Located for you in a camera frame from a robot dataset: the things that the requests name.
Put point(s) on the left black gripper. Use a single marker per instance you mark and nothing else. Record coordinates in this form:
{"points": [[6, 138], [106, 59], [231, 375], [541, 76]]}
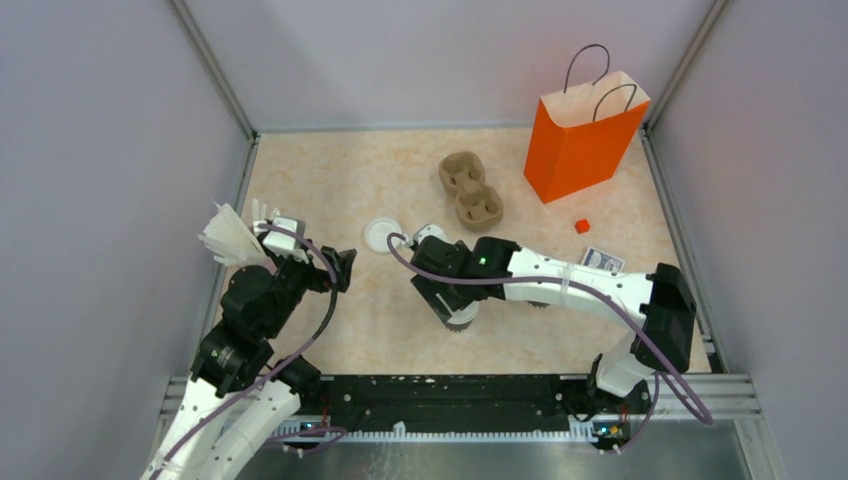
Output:
{"points": [[321, 276]]}

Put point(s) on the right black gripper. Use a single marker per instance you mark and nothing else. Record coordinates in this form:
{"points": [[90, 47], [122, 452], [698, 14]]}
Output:
{"points": [[430, 291]]}

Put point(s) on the black paper coffee cup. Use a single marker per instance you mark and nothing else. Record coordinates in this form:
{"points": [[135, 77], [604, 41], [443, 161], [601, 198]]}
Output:
{"points": [[460, 318]]}

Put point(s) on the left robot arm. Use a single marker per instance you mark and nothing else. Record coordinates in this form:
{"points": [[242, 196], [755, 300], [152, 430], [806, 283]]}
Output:
{"points": [[229, 408]]}

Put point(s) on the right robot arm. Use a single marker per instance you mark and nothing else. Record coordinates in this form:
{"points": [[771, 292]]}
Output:
{"points": [[658, 306]]}

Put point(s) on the cardboard cup carrier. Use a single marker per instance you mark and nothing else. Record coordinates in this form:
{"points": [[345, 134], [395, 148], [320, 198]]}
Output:
{"points": [[478, 205]]}

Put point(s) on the white paper napkins bundle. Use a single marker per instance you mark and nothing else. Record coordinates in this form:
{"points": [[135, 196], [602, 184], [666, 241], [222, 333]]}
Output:
{"points": [[232, 241]]}

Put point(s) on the blue playing card box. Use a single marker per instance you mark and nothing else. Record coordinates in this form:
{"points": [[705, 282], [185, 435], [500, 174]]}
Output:
{"points": [[599, 259]]}

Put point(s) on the small orange cube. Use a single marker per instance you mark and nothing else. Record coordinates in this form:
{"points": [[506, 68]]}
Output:
{"points": [[582, 226]]}

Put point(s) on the orange paper bag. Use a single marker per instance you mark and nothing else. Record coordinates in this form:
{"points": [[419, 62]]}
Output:
{"points": [[582, 131]]}

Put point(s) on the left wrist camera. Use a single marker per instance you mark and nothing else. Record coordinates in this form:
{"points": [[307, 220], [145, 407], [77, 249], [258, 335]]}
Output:
{"points": [[280, 244]]}

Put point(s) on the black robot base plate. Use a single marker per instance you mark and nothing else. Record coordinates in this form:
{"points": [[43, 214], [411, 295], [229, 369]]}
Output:
{"points": [[466, 403]]}

